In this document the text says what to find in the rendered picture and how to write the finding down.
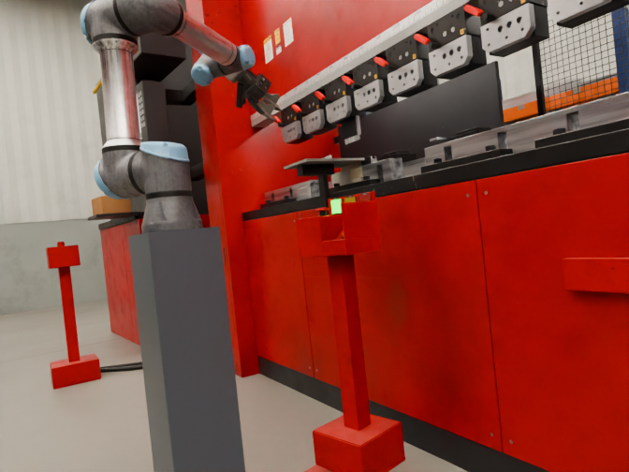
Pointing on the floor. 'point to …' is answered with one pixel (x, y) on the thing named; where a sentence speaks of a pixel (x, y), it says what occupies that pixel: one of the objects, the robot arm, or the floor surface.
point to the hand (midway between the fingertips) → (274, 114)
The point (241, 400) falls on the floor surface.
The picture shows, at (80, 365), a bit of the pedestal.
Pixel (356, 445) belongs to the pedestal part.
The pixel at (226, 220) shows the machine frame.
